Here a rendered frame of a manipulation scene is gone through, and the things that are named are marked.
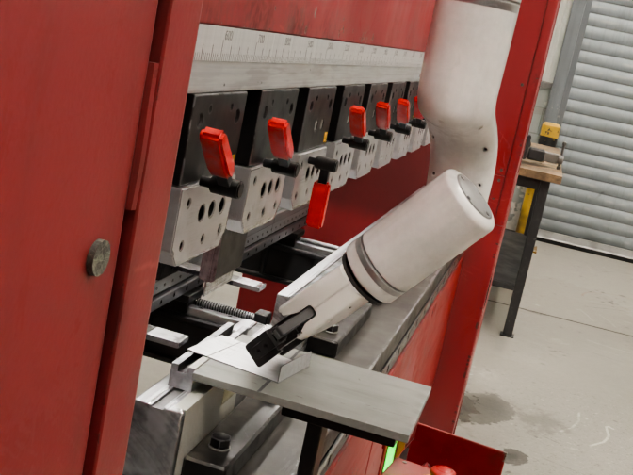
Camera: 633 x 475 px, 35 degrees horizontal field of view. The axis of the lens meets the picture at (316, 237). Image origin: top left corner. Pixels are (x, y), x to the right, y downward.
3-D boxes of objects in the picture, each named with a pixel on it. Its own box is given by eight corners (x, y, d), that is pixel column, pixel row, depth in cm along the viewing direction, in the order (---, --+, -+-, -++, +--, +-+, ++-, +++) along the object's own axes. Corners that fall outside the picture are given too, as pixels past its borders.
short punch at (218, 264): (210, 299, 119) (224, 222, 117) (195, 294, 119) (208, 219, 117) (237, 282, 128) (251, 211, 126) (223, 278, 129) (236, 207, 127)
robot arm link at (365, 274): (380, 228, 120) (361, 241, 122) (351, 236, 112) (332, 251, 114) (419, 285, 119) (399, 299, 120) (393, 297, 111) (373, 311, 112)
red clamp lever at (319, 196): (322, 231, 134) (336, 160, 132) (294, 223, 135) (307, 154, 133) (325, 228, 136) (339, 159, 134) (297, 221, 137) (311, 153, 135)
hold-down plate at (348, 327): (334, 359, 170) (338, 342, 169) (304, 351, 171) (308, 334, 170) (369, 318, 198) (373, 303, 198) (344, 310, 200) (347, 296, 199)
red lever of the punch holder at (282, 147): (293, 118, 106) (300, 168, 115) (257, 109, 107) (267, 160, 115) (287, 131, 105) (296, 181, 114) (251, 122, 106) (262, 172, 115)
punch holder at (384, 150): (376, 169, 188) (395, 83, 184) (333, 159, 189) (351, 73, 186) (391, 162, 202) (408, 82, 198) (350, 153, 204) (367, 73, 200)
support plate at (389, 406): (407, 443, 111) (409, 435, 111) (190, 380, 117) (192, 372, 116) (430, 394, 128) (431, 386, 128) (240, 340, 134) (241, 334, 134)
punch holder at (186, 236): (168, 270, 92) (199, 94, 89) (86, 248, 94) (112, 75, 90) (223, 243, 106) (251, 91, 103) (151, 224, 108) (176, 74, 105)
